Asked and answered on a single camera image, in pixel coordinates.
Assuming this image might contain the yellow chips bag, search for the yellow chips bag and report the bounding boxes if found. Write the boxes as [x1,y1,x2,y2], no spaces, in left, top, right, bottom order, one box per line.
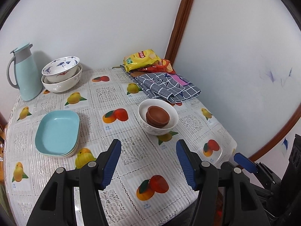
[123,49,161,72]

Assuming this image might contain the red chips bag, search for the red chips bag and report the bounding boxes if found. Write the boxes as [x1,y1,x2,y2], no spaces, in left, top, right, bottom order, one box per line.
[138,59,175,74]

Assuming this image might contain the large white bowl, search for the large white bowl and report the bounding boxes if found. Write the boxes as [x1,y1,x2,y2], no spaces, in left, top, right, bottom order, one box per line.
[41,64,82,93]

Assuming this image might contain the blue patterned white bowl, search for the blue patterned white bowl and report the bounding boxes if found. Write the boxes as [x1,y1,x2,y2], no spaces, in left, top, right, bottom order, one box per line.
[41,56,80,83]

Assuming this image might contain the light blue thermos jug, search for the light blue thermos jug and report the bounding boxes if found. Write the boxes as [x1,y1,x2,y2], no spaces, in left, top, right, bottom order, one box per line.
[6,43,43,102]

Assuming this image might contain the brown clay bowl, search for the brown clay bowl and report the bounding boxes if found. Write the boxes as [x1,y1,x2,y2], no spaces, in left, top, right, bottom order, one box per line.
[146,106,170,123]
[146,119,168,129]

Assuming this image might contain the grey checked cloth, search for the grey checked cloth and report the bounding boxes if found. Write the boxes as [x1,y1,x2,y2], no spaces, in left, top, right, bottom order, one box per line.
[128,73,201,104]

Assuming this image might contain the blue square plate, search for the blue square plate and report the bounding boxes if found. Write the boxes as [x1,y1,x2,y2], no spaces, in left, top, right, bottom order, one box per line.
[35,110,80,155]

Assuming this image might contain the fruit print tablecloth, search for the fruit print tablecloth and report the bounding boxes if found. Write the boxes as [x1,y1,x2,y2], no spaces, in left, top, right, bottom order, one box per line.
[4,69,237,225]

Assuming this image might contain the white ceramic bowl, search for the white ceramic bowl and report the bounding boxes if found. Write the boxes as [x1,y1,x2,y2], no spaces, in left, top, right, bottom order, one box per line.
[138,99,179,136]

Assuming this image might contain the pink square plate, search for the pink square plate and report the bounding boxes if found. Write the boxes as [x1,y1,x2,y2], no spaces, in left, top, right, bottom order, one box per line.
[43,138,79,158]

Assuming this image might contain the brown wooden door frame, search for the brown wooden door frame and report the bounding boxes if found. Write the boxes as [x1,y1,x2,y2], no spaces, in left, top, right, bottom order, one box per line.
[164,0,194,64]

